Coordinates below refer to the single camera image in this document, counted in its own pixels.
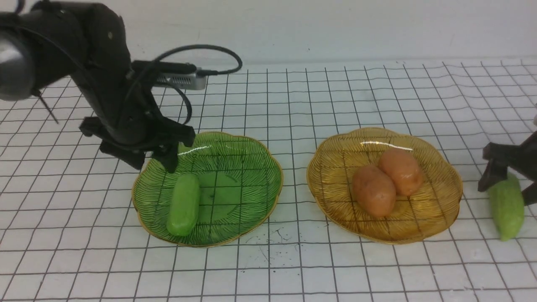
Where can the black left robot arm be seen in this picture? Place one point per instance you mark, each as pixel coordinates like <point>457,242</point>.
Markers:
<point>87,42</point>

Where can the amber glass plate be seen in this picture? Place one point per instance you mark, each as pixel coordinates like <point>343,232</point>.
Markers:
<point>432,209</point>

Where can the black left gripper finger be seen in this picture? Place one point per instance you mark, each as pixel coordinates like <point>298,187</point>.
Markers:
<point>167,155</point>
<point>135,159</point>

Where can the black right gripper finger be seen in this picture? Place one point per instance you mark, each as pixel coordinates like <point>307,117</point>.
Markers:
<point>495,172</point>
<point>530,194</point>

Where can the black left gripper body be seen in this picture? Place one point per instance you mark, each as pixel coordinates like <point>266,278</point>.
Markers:
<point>134,130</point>

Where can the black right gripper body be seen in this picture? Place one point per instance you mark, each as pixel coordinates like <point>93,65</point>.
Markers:
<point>521,158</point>

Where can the orange potato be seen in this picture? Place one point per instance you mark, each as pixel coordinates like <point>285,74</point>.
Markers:
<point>404,170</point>
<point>374,191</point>

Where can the pointed pale green gourd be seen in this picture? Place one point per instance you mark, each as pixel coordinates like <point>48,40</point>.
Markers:
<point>507,207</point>

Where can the green glass plate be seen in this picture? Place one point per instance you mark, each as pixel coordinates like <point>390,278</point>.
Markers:
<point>240,183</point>

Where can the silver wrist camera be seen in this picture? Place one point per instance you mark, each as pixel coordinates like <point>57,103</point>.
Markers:
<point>182,81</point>

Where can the smooth green cucumber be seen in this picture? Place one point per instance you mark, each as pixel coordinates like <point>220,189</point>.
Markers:
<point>184,206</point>

